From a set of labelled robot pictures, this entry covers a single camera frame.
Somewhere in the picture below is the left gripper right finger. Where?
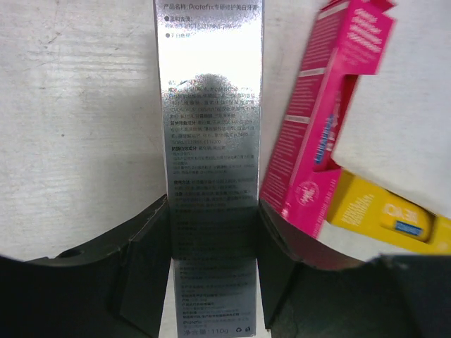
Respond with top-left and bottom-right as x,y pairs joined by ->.
259,201 -> 450,337

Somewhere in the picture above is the pink toothpaste box left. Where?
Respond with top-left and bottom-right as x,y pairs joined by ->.
260,1 -> 395,237

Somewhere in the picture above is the yellow toothpaste box front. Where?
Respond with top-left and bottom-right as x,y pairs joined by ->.
327,171 -> 450,255

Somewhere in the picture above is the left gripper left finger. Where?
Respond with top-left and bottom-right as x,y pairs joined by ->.
1,196 -> 171,337

